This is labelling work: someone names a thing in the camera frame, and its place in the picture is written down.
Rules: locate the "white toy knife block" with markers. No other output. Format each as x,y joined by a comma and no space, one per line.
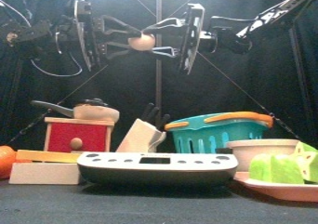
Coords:
138,138

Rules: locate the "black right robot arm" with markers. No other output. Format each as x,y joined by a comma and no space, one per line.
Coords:
273,14

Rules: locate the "white and yellow toy block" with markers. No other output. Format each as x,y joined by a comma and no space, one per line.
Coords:
46,173

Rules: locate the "orange toy carrot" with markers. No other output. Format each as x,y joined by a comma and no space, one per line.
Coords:
5,161

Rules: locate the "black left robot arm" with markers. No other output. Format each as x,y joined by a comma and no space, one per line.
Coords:
28,32

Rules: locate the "white toy kitchen scale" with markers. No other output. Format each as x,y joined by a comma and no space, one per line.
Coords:
156,172

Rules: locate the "cream toy bowl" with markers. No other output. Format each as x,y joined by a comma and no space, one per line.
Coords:
261,151

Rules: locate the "dark vertical frame pole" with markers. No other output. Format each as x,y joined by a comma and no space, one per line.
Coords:
295,79

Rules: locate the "grey vertical frame pole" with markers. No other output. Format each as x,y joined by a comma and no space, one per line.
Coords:
159,79

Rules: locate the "beige toy egg half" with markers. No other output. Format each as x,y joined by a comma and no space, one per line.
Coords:
148,42
134,43

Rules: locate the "green toy apple piece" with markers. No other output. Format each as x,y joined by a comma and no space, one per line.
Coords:
309,164
275,168

